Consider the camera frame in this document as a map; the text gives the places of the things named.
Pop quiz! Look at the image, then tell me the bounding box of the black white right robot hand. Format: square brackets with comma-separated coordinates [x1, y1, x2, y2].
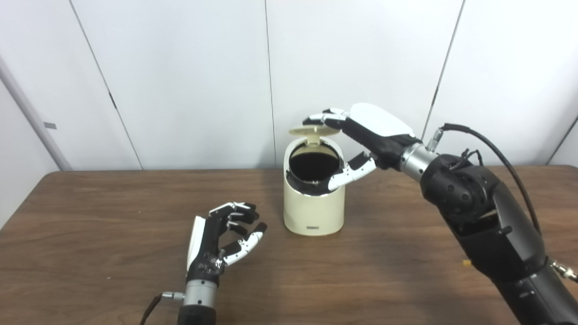
[303, 103, 416, 192]

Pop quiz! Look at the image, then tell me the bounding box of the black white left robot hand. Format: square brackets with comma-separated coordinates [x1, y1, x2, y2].
[186, 202, 268, 287]

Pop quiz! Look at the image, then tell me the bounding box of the cream round bin lid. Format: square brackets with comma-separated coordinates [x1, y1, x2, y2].
[288, 126, 341, 146]

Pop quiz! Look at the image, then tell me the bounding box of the cream-colored desktop trash bin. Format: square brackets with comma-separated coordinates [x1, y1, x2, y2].
[283, 126, 346, 236]

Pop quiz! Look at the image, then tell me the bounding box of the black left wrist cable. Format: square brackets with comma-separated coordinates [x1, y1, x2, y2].
[139, 292, 186, 325]

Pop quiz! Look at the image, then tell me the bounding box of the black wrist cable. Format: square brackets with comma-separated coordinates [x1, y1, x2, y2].
[139, 292, 186, 325]
[427, 123, 578, 283]

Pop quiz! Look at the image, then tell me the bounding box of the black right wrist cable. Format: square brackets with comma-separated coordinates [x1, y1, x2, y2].
[427, 123, 578, 283]

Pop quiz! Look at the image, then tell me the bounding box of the grey wall corner post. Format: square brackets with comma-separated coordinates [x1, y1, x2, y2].
[0, 54, 73, 171]

